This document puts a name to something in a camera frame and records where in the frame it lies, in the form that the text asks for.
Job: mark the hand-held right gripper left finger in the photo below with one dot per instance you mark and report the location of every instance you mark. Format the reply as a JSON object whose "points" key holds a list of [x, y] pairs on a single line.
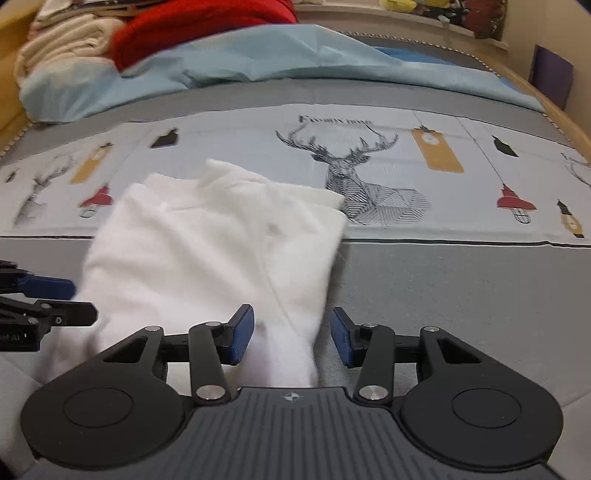
{"points": [[244, 337]]}

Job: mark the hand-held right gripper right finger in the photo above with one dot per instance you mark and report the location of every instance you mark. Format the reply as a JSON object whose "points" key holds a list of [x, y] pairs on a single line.
{"points": [[340, 339]]}

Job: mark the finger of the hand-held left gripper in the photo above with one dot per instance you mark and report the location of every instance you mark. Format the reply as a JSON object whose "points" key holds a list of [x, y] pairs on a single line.
{"points": [[51, 288], [69, 314]]}

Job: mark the white garment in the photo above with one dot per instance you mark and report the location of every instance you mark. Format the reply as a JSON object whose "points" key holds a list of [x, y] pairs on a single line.
{"points": [[207, 249]]}

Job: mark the cream folded blanket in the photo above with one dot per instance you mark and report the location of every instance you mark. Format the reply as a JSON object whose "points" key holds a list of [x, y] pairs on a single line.
{"points": [[64, 46]]}

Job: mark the navy trimmed folded quilt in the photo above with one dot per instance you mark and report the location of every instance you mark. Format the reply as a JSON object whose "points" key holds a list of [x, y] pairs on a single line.
{"points": [[69, 11]]}

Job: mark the light blue sheet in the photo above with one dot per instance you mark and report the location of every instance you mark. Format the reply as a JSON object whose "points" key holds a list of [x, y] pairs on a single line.
{"points": [[277, 55]]}

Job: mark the red blanket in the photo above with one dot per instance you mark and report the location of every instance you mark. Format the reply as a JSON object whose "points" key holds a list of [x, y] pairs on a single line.
{"points": [[194, 27]]}

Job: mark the purple board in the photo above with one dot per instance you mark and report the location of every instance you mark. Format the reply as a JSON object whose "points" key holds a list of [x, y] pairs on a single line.
{"points": [[551, 76]]}

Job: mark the red cushion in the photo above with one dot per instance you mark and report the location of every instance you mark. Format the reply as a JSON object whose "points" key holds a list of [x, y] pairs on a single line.
{"points": [[487, 18]]}

